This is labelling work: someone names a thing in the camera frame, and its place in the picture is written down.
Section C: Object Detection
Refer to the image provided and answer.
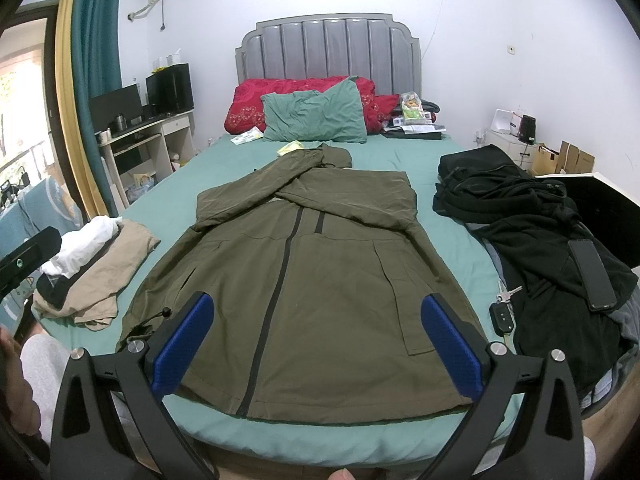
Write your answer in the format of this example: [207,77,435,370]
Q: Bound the olive green hooded jacket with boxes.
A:
[122,145,477,425]

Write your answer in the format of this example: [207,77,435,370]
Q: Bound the black clothes pile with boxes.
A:
[433,145,639,405]

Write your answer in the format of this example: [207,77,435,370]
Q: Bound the person left hand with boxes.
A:
[1,327,40,437]

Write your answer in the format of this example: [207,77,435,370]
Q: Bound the white folded garment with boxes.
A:
[41,216,122,278]

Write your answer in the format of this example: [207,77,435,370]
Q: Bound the blue cartoon blanket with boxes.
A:
[0,177,84,334]

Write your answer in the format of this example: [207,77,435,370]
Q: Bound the beige folded garment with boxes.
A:
[34,219,160,332]

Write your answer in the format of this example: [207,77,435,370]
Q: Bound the black car key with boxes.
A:
[489,301,515,336]

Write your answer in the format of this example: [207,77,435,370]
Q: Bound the black smartphone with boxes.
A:
[568,240,617,312]

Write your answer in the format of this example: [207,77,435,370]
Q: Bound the white wooden desk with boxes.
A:
[96,110,196,212]

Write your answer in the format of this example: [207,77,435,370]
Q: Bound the black monitor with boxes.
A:
[89,84,143,132]

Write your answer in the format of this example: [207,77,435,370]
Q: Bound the black computer tower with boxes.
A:
[145,63,194,115]

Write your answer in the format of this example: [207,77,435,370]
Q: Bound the teal bed sheet mattress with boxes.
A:
[44,136,498,468]

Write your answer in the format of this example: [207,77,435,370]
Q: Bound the teal curtain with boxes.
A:
[70,0,122,214]

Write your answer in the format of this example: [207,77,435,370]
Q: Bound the cardboard boxes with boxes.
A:
[528,141,596,177]

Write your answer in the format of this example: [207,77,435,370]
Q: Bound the white bedside table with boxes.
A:
[484,108,536,171]

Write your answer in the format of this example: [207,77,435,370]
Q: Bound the white paper leaflet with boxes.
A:
[231,127,264,145]

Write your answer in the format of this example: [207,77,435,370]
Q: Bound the red patterned pillow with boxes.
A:
[224,76,399,134]

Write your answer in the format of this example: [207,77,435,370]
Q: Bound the black device on nightstand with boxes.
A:
[518,114,537,145]

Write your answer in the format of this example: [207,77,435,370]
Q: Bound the books stack on bed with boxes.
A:
[382,112,447,140]

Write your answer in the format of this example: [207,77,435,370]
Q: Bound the snack bag on bed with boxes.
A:
[399,92,432,126]

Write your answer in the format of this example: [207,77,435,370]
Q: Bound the green pillow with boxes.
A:
[262,78,368,143]

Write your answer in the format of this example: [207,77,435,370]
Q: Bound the grey padded headboard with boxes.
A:
[235,12,422,94]

